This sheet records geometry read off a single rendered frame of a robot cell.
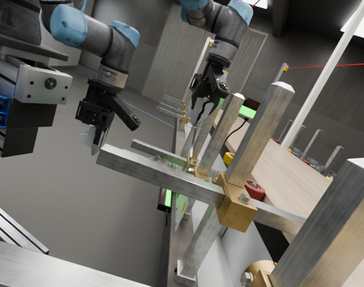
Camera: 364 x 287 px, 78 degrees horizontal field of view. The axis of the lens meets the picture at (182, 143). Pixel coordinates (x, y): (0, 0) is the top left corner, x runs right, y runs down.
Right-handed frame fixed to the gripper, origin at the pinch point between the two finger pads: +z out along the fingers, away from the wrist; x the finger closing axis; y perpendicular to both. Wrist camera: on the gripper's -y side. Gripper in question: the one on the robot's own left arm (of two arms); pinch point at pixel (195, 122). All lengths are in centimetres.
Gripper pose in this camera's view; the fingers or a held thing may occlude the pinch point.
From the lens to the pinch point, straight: 70.8
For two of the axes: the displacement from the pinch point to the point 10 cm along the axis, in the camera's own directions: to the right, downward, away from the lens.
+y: -3.2, -4.0, 8.6
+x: -8.7, -2.4, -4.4
